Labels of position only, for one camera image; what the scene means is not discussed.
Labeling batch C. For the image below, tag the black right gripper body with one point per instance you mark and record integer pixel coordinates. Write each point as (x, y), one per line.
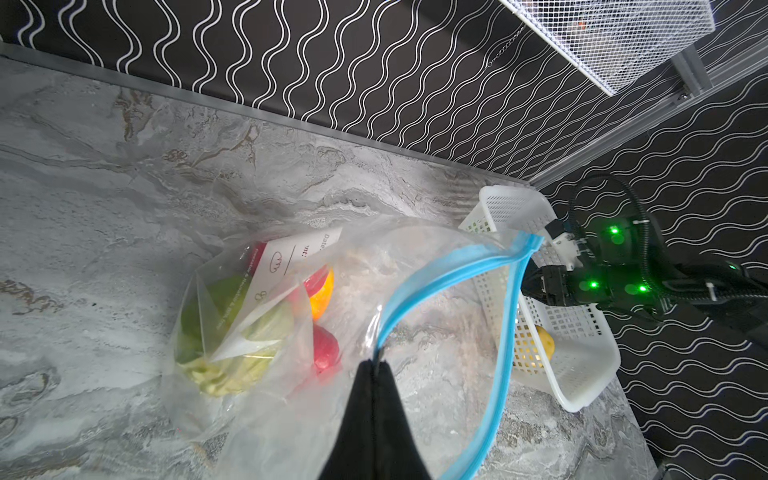
(611, 276)

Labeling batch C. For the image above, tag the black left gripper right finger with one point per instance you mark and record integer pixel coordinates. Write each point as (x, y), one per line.
(395, 453)

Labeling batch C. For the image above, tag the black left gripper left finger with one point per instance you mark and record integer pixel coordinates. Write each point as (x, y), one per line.
(353, 453)

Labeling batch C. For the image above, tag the white plastic perforated basket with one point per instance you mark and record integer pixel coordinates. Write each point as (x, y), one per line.
(586, 357)

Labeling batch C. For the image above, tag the red toy pomegranate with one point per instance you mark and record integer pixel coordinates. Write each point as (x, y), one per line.
(326, 350)

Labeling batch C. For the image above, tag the clear zip bag blue zipper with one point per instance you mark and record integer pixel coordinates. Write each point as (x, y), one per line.
(438, 302)

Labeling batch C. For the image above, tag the orange red toy peach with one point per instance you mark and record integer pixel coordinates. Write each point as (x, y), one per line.
(319, 287)

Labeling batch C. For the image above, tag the red toy apple with stem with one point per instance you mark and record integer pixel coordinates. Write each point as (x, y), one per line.
(255, 253)

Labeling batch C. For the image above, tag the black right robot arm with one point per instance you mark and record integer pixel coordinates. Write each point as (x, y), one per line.
(721, 290)

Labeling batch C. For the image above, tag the yellow toy potato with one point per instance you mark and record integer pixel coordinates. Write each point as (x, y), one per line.
(532, 347)

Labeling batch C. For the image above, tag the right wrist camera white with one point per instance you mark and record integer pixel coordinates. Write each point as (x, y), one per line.
(559, 247)

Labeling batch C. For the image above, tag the aluminium frame corner post right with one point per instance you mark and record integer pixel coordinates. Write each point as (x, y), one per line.
(699, 84)

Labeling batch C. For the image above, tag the white mesh wall basket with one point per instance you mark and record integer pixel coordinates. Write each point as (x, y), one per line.
(614, 43)

